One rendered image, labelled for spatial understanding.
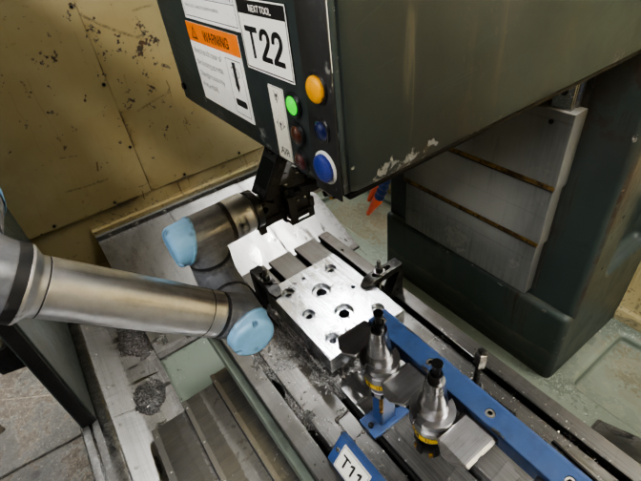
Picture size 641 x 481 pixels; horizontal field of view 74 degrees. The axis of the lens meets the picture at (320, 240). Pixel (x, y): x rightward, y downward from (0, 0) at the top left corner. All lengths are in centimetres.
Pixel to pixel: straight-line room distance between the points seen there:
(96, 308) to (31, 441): 197
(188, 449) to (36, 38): 126
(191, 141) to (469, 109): 142
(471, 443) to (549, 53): 50
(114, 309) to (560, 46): 64
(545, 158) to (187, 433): 113
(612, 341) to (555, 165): 77
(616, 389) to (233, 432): 111
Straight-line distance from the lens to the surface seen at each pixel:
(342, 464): 94
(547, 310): 131
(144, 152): 177
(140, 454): 139
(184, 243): 72
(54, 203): 178
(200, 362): 155
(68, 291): 58
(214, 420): 129
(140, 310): 61
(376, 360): 67
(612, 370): 163
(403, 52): 43
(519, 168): 110
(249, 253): 175
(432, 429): 65
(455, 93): 50
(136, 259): 179
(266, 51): 47
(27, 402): 271
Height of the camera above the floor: 179
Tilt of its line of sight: 38 degrees down
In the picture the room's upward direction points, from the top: 8 degrees counter-clockwise
